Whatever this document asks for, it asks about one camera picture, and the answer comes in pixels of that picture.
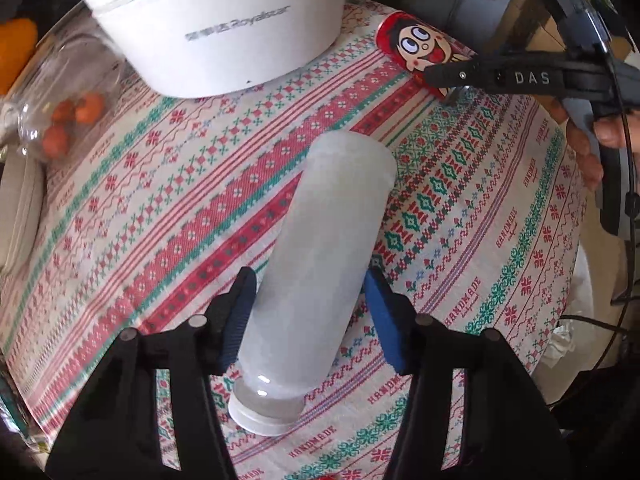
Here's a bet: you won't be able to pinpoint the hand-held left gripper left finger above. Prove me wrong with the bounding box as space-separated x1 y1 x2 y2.
45 266 259 480

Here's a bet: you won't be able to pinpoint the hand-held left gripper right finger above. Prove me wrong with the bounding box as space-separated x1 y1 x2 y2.
363 267 567 480

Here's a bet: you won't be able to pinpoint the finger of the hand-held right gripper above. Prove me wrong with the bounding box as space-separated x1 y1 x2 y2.
423 55 567 97

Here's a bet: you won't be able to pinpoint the red cartoon drink can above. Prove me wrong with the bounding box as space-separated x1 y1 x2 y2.
376 10 482 102

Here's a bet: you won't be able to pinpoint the frosted plastic bottle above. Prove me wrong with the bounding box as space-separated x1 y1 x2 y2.
227 131 399 437

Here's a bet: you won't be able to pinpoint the person's right hand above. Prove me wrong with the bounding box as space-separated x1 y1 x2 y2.
544 96 640 192

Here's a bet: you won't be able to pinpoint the patterned tablecloth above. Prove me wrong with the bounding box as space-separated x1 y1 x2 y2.
0 0 590 480

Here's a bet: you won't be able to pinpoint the stacked white bowls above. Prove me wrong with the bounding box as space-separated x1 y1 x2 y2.
0 149 47 272

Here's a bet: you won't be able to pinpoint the small orange fruit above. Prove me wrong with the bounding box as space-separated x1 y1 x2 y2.
42 125 69 157
51 99 77 124
75 92 107 124

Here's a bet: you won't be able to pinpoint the glass teapot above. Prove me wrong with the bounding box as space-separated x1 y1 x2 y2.
16 25 132 167

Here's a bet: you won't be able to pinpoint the white electric cooking pot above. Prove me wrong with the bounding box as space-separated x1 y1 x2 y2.
52 0 502 99

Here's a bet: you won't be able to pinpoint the large mandarin orange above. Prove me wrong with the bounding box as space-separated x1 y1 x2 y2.
0 17 39 97

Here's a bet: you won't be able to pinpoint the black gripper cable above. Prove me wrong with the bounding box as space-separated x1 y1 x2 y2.
544 0 640 411

